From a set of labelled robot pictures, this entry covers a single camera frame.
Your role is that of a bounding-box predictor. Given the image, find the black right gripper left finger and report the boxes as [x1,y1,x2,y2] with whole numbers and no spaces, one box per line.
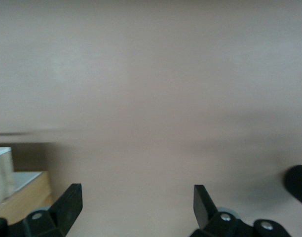
[0,183,83,237]

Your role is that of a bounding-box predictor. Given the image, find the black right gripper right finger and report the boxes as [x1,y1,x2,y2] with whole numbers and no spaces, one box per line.
[189,184,290,237]

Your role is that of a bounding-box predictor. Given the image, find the white-fronted wooden drawer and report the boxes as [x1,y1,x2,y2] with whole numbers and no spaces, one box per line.
[0,147,15,208]

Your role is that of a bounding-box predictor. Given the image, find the light wooden drawer cabinet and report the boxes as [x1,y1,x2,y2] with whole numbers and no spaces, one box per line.
[0,172,54,227]

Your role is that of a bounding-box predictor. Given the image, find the black rounded object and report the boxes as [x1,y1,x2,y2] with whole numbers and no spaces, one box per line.
[285,164,302,208]

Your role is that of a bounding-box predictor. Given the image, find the brown table cover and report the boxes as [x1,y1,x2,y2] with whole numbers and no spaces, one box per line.
[0,0,302,237]

